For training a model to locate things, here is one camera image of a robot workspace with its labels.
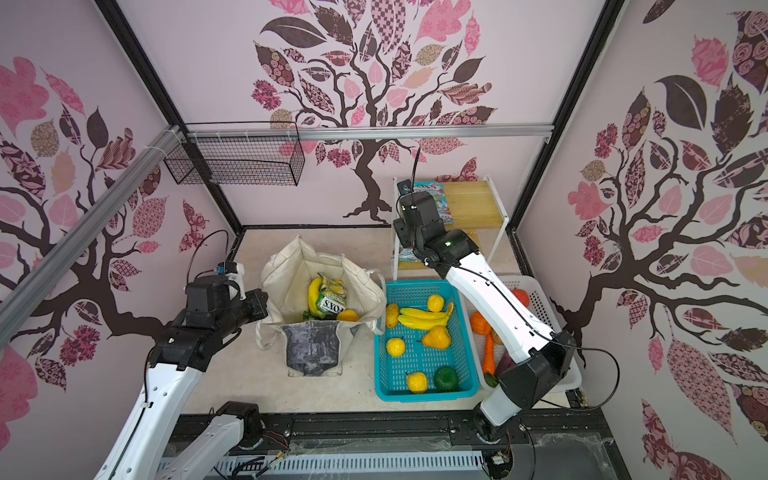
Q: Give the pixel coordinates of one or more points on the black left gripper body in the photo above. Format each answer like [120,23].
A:
[242,312]

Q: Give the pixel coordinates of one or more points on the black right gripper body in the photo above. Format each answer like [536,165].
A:
[406,239]

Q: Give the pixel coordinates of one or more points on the yellow banana bunch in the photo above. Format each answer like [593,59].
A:
[313,296]

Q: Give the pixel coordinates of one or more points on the cream canvas grocery bag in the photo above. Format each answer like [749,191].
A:
[314,347]

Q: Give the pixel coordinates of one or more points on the yellow pear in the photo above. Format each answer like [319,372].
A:
[438,338]

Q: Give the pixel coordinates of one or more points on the yellow green Fox's bag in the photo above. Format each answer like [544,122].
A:
[331,305]

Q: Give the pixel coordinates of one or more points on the teal striped candy bag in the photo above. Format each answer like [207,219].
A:
[436,190]

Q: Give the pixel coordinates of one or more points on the green candy bag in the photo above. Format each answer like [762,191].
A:
[333,286]

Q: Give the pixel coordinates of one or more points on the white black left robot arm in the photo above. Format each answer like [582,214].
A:
[172,371]

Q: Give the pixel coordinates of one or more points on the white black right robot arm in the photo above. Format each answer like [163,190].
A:
[541,356]

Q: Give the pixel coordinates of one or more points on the lower teal candy bag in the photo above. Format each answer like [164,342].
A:
[407,255]

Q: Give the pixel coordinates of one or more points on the white wood two-tier shelf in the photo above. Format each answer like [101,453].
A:
[477,209]

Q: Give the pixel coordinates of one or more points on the yellow lemon top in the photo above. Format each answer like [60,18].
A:
[435,303]

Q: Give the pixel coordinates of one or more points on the wrinkled yellow mango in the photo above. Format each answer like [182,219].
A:
[391,316]

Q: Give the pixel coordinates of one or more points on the yellow banana pair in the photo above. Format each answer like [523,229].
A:
[424,320]

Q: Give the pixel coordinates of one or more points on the red tomato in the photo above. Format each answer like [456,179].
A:
[522,297]

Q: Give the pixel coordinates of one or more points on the small yellow lemon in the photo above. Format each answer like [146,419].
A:
[396,347]

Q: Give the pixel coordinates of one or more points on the teal plastic basket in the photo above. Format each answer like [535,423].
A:
[391,373]

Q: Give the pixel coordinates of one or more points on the white plastic basket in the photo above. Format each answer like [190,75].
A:
[539,306]

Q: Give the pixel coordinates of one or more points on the green avocado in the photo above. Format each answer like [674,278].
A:
[446,379]

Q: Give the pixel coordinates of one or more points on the lower orange carrot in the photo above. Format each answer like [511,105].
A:
[488,363]

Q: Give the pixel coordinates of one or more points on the yellow lemon bottom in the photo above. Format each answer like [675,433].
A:
[417,383]

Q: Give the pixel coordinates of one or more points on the purple red onion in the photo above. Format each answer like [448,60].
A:
[505,363]

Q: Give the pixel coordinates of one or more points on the green cucumber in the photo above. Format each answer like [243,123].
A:
[490,380]

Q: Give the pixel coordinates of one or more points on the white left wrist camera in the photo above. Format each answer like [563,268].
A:
[234,273]

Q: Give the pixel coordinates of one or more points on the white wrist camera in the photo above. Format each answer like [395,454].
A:
[234,273]
[405,187]

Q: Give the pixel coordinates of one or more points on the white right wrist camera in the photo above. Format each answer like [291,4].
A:
[405,187]

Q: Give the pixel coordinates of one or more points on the black wire wall basket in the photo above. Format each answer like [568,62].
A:
[238,153]

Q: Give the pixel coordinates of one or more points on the silver aluminium rail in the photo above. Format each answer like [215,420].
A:
[24,299]

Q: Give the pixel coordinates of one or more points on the black front rail base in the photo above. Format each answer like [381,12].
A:
[540,443]

